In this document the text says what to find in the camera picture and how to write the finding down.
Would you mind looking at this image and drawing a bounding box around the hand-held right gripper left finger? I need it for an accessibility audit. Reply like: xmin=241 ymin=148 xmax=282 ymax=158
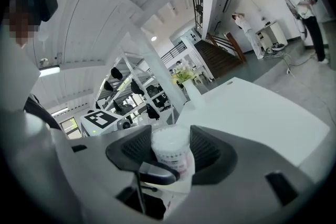
xmin=54 ymin=124 xmax=159 ymax=224

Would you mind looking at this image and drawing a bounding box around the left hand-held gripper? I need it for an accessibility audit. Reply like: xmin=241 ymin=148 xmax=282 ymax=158
xmin=79 ymin=110 xmax=181 ymax=186

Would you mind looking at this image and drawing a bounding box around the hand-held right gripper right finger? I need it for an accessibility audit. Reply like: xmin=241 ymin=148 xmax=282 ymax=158
xmin=162 ymin=125 xmax=320 ymax=224

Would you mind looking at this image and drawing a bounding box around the white table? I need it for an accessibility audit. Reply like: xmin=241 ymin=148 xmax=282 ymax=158
xmin=174 ymin=77 xmax=331 ymax=168

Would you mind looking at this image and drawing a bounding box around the white vase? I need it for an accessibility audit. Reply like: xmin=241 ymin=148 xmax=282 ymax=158
xmin=182 ymin=80 xmax=208 ymax=111

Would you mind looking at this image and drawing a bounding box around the group of black caps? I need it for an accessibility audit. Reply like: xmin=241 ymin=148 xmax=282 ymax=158
xmin=103 ymin=67 xmax=161 ymax=120

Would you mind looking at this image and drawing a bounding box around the white metal storage rack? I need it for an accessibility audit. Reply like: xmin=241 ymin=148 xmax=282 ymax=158
xmin=94 ymin=52 xmax=176 ymax=125

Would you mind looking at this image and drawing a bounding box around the yellow white flower bouquet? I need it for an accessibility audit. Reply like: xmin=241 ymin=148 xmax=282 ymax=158
xmin=170 ymin=60 xmax=200 ymax=84

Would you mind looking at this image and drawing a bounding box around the person's black white shirt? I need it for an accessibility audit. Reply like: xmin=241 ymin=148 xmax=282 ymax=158
xmin=0 ymin=41 xmax=71 ymax=224

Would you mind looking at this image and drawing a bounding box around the black mezzanine railing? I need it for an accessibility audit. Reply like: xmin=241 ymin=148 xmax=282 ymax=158
xmin=160 ymin=43 xmax=187 ymax=60

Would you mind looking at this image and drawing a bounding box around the brown wooden staircase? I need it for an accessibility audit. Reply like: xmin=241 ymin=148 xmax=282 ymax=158
xmin=194 ymin=33 xmax=247 ymax=79

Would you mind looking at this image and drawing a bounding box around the white round cabinet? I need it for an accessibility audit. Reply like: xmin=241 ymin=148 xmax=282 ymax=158
xmin=256 ymin=20 xmax=288 ymax=48

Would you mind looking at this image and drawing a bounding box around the person's head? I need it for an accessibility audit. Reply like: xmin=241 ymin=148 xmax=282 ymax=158
xmin=7 ymin=0 xmax=43 ymax=48

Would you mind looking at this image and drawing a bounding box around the black head-mounted camera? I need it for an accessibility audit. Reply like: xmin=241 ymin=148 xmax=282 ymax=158
xmin=19 ymin=0 xmax=59 ymax=22

